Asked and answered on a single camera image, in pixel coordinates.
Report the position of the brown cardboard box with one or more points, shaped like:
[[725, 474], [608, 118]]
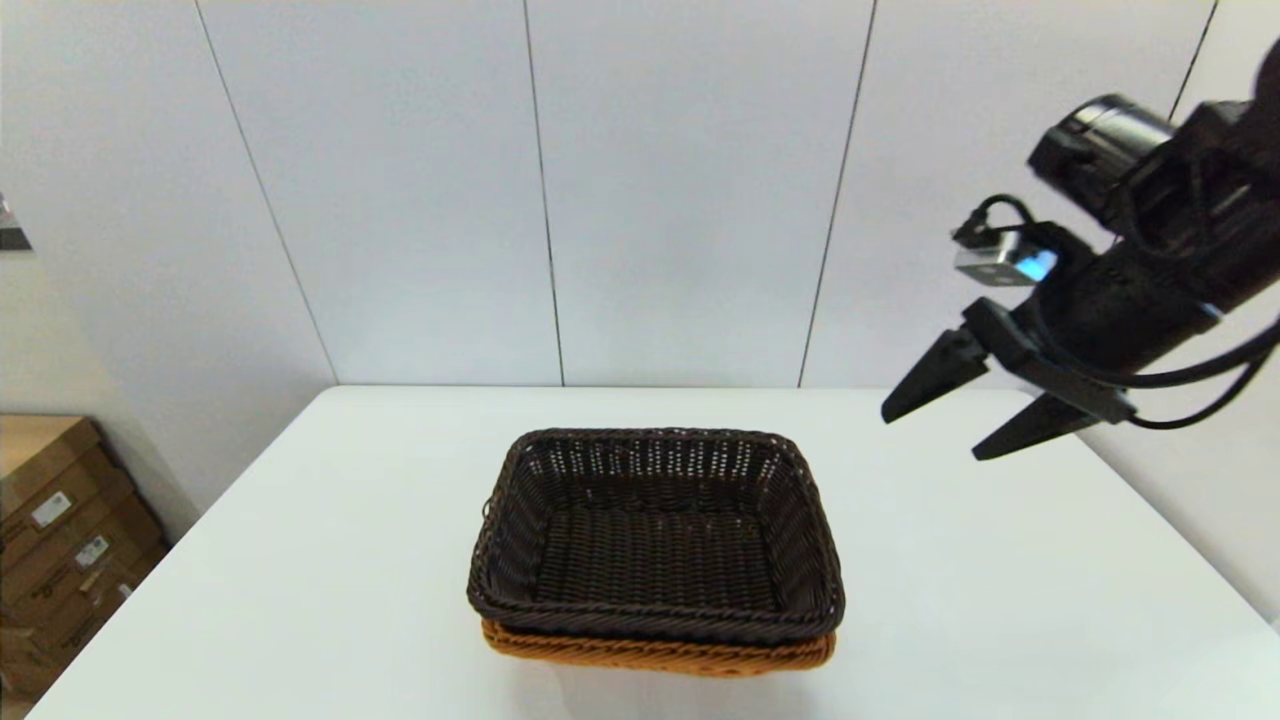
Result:
[[40, 640], [92, 553], [40, 445], [50, 512]]

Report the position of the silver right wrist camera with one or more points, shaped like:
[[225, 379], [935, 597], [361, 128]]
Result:
[[1000, 265]]

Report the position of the orange wicker basket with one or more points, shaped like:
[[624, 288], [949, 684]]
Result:
[[650, 656]]

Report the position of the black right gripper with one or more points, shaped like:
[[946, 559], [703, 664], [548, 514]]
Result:
[[1130, 310]]

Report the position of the grey wall fixture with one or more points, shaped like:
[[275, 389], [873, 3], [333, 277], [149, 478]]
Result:
[[12, 238]]

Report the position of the dark brown wicker basket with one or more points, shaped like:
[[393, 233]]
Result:
[[655, 550]]

